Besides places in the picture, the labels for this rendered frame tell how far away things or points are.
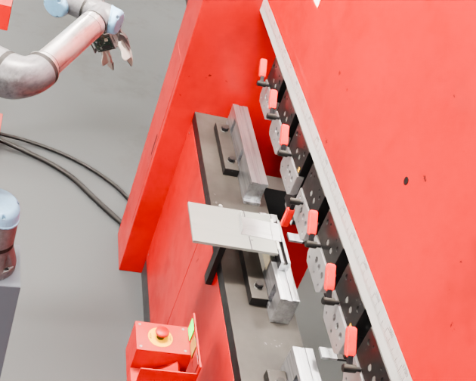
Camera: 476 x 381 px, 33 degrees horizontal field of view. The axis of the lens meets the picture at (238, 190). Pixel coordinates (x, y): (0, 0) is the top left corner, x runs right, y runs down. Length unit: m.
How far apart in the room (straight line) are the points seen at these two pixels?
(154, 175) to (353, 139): 1.49
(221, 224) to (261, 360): 0.43
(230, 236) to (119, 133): 2.25
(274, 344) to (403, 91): 0.86
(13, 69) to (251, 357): 0.97
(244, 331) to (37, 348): 1.18
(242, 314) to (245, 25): 1.16
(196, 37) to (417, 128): 1.46
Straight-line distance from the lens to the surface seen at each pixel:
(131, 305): 3.53
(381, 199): 1.81
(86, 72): 5.04
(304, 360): 2.18
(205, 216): 2.43
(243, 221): 2.47
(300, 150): 2.31
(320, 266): 2.04
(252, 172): 2.77
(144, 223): 3.50
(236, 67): 3.11
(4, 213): 2.26
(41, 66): 2.09
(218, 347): 2.40
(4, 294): 2.40
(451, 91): 1.65
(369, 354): 1.77
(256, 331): 2.33
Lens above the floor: 2.43
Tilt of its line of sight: 33 degrees down
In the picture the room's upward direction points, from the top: 22 degrees clockwise
